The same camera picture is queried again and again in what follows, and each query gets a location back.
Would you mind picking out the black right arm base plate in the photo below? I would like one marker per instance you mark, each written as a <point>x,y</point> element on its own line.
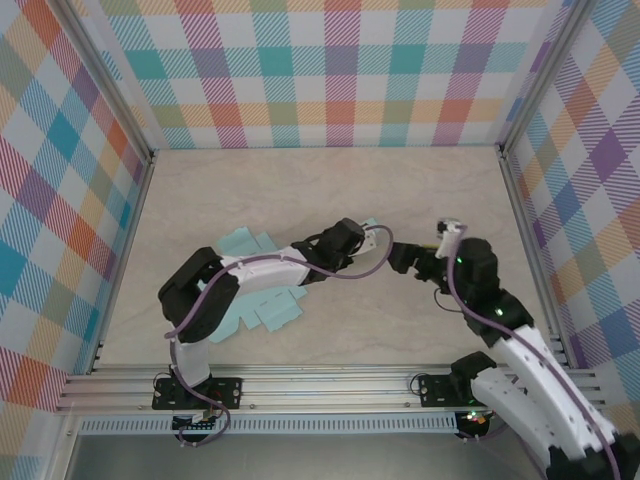
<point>432,395</point>

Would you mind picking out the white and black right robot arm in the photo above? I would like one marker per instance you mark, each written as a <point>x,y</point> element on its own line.
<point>525,360</point>

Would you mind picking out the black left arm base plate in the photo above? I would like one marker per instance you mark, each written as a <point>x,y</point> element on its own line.
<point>231,392</point>

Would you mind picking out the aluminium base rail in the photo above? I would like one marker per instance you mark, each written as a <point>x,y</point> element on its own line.
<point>325,387</point>

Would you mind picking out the aluminium corner post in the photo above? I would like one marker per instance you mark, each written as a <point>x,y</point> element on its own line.
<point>111,82</point>
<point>543,75</point>

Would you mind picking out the grey metal bottom panel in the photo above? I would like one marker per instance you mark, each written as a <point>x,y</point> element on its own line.
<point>325,460</point>

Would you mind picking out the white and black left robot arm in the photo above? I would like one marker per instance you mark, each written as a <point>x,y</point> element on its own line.
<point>265,270</point>

